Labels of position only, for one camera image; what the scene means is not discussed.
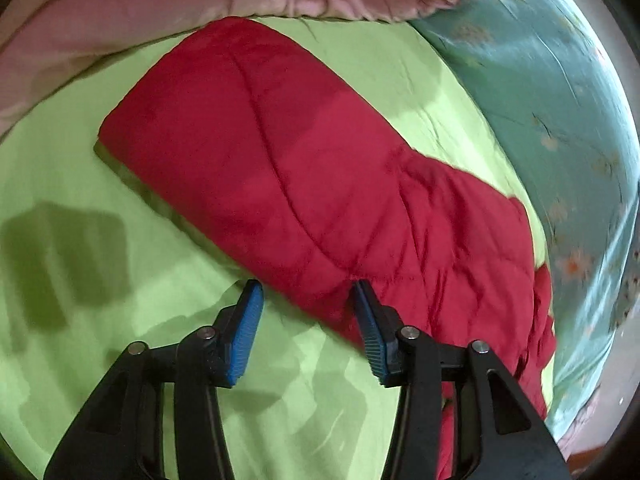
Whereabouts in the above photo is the red quilted puffer jacket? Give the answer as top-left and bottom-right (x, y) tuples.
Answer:
(96, 18), (555, 479)

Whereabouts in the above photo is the teal floral duvet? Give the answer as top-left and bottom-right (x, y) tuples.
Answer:
(414, 0), (639, 437)

